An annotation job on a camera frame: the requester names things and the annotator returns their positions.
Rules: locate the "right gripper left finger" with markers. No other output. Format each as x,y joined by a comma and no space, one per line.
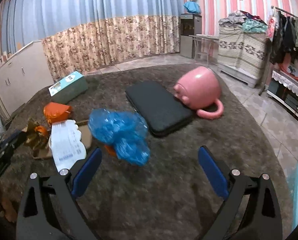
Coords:
36,217

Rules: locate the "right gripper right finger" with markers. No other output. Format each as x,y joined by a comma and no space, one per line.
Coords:
261,219

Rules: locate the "gold foil wrapper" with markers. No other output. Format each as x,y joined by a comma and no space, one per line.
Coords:
40,146

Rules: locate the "orange peel piece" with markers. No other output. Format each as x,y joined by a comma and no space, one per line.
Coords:
42,131

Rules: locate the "white paper receipt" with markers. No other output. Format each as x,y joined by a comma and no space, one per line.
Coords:
66,145

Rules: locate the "orange snack bag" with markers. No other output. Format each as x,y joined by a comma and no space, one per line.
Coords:
56,112

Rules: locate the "orange round lid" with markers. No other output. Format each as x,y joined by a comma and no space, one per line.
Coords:
110,150

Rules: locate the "blue plastic bag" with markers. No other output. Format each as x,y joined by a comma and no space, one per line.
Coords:
126,132

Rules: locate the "white cabinet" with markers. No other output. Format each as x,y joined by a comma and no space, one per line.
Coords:
23,75

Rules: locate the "light blue cardboard box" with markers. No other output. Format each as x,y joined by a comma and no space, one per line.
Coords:
68,88

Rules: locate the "low shelf with lace cover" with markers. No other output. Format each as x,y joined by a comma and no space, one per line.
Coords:
284,89

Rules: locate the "black flat case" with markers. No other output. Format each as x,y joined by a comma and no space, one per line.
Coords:
163,113

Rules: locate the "pink pig mug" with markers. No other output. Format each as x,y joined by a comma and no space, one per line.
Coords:
200,90

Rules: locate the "blue and floral curtain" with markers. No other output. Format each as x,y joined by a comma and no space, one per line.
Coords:
87,35

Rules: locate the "cloth covered cabinet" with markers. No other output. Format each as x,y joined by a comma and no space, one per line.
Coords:
241,55

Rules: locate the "small white stool table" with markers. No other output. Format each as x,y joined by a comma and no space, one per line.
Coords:
202,46

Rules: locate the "clothes rack with garments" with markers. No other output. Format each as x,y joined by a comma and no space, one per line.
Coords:
282,32

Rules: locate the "pile of folded clothes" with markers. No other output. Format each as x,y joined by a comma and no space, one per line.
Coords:
246,21

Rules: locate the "grey water dispenser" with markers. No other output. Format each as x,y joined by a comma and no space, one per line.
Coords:
190,25

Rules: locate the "blue covered water bottle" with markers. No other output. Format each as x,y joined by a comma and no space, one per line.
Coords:
192,7

